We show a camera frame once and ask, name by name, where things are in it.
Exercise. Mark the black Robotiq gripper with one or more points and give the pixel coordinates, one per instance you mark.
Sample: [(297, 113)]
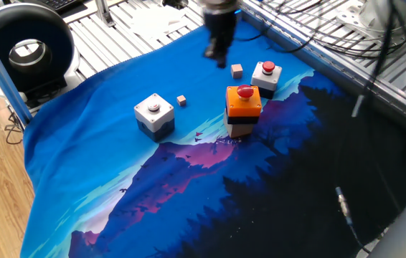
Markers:
[(221, 27)]

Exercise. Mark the grey box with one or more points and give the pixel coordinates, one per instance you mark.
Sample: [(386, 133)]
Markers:
[(154, 120), (264, 80)]

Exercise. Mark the orange box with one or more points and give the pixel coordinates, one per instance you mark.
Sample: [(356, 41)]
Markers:
[(242, 111)]

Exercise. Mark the large wooden cube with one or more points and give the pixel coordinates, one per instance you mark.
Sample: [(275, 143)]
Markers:
[(236, 71)]

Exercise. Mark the small wooden cube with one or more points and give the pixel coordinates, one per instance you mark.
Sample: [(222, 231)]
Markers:
[(181, 100)]

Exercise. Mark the small black object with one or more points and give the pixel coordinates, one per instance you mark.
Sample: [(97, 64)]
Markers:
[(175, 3)]

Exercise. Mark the white paper sheet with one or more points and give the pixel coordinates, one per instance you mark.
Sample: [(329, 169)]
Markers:
[(156, 21)]

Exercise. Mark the metal mounting plate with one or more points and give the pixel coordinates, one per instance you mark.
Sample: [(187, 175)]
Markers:
[(353, 16)]

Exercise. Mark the blue mountain landscape cloth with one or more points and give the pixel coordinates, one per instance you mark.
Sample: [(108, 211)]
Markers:
[(117, 161)]

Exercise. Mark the black keyboard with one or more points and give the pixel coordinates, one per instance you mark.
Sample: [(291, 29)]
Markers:
[(59, 3)]

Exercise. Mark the aluminium table edge rail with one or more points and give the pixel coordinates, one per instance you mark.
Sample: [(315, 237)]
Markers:
[(332, 68)]

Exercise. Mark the short aluminium bracket post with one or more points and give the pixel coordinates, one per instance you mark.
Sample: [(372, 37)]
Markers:
[(104, 14)]

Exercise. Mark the white cylindrical pedestal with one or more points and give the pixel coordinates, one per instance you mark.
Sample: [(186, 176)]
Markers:
[(375, 14)]

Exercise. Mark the aluminium frame post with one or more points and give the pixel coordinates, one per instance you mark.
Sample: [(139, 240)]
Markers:
[(5, 79)]

